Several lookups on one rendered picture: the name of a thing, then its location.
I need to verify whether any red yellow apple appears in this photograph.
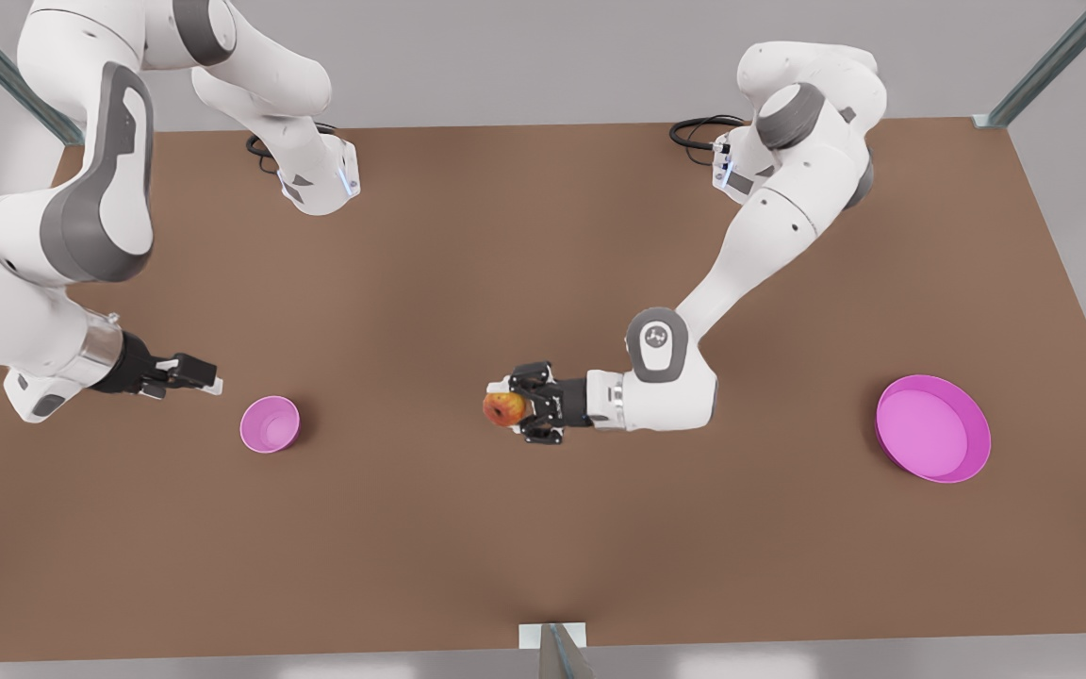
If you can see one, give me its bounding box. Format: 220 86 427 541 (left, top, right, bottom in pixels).
482 389 528 429

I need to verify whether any small pink bowl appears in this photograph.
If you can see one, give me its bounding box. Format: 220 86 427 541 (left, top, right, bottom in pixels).
239 395 303 455

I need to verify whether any pink plate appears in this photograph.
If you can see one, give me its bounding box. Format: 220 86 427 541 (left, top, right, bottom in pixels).
875 373 993 485

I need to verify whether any black cable loop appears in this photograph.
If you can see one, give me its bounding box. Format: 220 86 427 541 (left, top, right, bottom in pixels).
668 114 749 168
245 122 340 176

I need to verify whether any silver frame post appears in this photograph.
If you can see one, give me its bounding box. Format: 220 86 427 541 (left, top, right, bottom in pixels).
0 0 85 146
973 0 1086 130
518 621 593 679

